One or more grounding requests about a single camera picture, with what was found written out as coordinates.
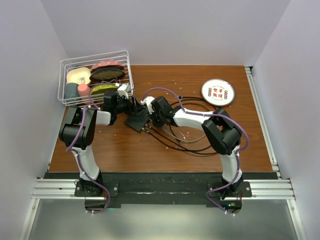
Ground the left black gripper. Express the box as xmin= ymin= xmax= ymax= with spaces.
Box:
xmin=113 ymin=94 xmax=145 ymax=116

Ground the black network switch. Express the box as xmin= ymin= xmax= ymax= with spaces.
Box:
xmin=124 ymin=106 xmax=150 ymax=133

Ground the grey ethernet cable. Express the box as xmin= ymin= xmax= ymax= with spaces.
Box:
xmin=159 ymin=103 xmax=217 ymax=144

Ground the long black ethernet cable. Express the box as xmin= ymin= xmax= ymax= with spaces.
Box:
xmin=143 ymin=94 xmax=223 ymax=156

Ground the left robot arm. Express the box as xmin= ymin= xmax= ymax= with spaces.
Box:
xmin=59 ymin=90 xmax=149 ymax=196

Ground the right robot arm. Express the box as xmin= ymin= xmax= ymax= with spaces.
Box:
xmin=141 ymin=96 xmax=243 ymax=197

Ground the yellow green dotted plate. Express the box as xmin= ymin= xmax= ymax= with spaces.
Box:
xmin=90 ymin=84 xmax=120 ymax=96

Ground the red dotted plate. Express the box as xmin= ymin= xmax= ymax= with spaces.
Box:
xmin=90 ymin=60 xmax=124 ymax=73

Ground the dark brown round plate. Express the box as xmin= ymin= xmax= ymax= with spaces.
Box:
xmin=90 ymin=68 xmax=126 ymax=82

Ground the white round printed plate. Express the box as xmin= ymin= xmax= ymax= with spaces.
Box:
xmin=201 ymin=79 xmax=236 ymax=107

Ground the pink cup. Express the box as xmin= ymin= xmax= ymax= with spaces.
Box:
xmin=77 ymin=83 xmax=91 ymax=105

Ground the beige square plate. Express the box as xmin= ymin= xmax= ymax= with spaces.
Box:
xmin=66 ymin=67 xmax=91 ymax=85

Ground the dark grey cup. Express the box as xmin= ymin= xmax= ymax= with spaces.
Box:
xmin=64 ymin=82 xmax=79 ymax=100

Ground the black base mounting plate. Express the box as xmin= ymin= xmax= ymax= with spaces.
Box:
xmin=74 ymin=171 xmax=253 ymax=210

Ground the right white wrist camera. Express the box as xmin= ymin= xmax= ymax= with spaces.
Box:
xmin=140 ymin=96 xmax=155 ymax=114

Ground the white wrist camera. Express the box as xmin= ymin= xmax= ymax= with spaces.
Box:
xmin=140 ymin=96 xmax=155 ymax=114
xmin=117 ymin=84 xmax=131 ymax=99

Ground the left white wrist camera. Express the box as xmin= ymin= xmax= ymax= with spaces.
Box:
xmin=117 ymin=84 xmax=131 ymax=99

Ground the white wire dish rack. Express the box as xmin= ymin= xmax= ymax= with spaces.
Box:
xmin=57 ymin=50 xmax=134 ymax=106

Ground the aluminium frame rail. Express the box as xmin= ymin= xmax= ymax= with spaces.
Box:
xmin=20 ymin=65 xmax=304 ymax=240

